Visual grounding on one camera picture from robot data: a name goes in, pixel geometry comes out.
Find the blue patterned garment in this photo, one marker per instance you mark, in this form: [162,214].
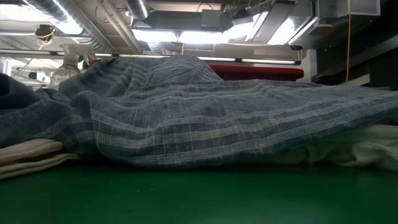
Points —
[186,118]

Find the white button shirt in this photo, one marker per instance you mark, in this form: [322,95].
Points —
[342,158]

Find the red plastic laundry bin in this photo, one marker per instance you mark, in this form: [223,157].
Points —
[258,72]

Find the grey ceiling air unit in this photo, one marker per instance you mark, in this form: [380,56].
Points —
[211,18]

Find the clear spray bottle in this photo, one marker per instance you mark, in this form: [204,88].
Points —
[66,67]

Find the round black yellow fixture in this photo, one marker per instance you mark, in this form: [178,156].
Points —
[45,31]

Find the cream folded cloth pile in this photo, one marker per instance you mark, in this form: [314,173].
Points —
[28,155]

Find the silver ventilation duct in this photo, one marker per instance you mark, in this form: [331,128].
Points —
[138,7]

